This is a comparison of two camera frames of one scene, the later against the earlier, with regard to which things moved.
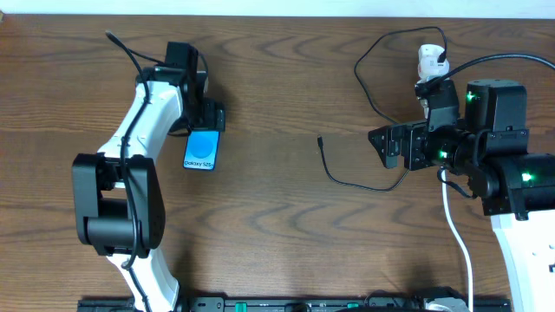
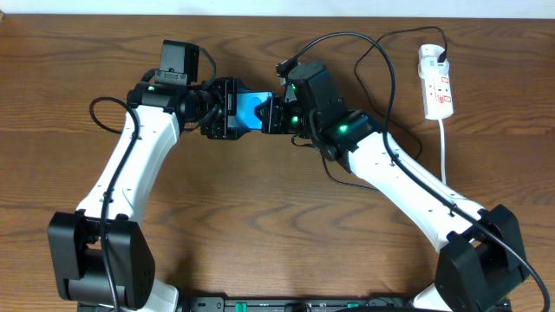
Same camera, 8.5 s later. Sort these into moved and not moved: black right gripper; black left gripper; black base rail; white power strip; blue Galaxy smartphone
Moved: black left gripper; blue Galaxy smartphone; black right gripper
Not moved: black base rail; white power strip
